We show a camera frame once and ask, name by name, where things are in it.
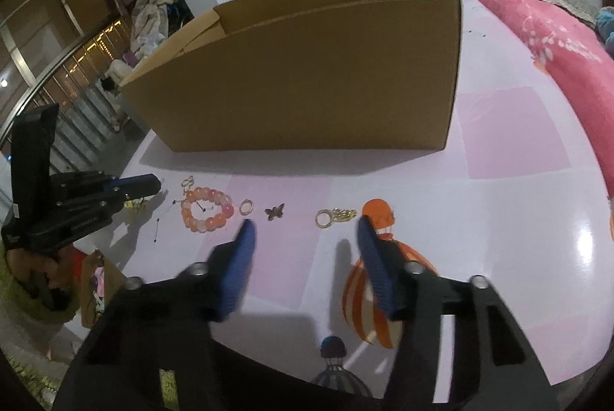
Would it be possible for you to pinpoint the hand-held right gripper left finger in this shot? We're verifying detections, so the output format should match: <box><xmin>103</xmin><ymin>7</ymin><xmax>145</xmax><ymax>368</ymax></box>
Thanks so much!
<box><xmin>53</xmin><ymin>219</ymin><xmax>257</xmax><ymax>411</ymax></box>

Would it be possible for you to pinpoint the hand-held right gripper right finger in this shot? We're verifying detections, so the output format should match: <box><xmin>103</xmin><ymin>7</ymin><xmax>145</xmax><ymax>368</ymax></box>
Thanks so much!
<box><xmin>357</xmin><ymin>216</ymin><xmax>560</xmax><ymax>411</ymax></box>

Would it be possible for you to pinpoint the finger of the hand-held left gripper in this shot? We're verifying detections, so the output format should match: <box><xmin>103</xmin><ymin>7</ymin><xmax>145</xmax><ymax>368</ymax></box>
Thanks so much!
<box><xmin>55</xmin><ymin>171</ymin><xmax>161</xmax><ymax>196</ymax></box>
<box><xmin>53</xmin><ymin>193</ymin><xmax>154</xmax><ymax>224</ymax></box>

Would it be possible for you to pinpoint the pink orange bead bracelet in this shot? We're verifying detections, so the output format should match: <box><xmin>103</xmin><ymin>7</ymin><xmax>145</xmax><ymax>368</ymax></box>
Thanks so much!
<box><xmin>181</xmin><ymin>187</ymin><xmax>234</xmax><ymax>233</ymax></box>

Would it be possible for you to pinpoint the gold ring with chain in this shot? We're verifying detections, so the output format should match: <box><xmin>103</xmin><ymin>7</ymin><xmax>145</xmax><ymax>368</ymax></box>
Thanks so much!
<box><xmin>315</xmin><ymin>208</ymin><xmax>358</xmax><ymax>229</ymax></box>

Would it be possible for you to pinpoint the brown cardboard box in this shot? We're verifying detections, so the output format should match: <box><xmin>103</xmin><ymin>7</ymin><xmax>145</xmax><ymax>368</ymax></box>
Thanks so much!
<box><xmin>117</xmin><ymin>0</ymin><xmax>464</xmax><ymax>153</ymax></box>

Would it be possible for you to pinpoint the person's left hand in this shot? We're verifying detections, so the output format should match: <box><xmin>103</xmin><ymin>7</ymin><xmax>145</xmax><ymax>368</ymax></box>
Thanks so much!
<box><xmin>7</xmin><ymin>247</ymin><xmax>61</xmax><ymax>297</ymax></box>

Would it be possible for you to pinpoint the metal folding gate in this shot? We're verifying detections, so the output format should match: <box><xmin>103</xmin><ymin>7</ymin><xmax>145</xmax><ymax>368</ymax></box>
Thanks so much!
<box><xmin>0</xmin><ymin>20</ymin><xmax>140</xmax><ymax>182</ymax></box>

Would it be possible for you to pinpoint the open cardboard box with clutter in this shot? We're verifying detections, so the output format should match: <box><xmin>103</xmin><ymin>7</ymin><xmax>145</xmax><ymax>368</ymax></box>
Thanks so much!
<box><xmin>79</xmin><ymin>250</ymin><xmax>128</xmax><ymax>328</ymax></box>

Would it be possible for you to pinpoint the pile of clothes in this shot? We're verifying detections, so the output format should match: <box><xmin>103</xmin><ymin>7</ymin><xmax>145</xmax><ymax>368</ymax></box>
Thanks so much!
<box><xmin>129</xmin><ymin>0</ymin><xmax>180</xmax><ymax>71</ymax></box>

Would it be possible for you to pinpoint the pink floral blanket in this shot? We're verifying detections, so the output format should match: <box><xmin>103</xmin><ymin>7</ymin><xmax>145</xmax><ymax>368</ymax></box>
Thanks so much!
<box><xmin>444</xmin><ymin>0</ymin><xmax>614</xmax><ymax>201</ymax></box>

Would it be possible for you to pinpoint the blue floral blanket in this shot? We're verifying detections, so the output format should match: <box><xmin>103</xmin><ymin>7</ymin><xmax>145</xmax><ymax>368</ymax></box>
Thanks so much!
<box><xmin>595</xmin><ymin>7</ymin><xmax>614</xmax><ymax>57</ymax></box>

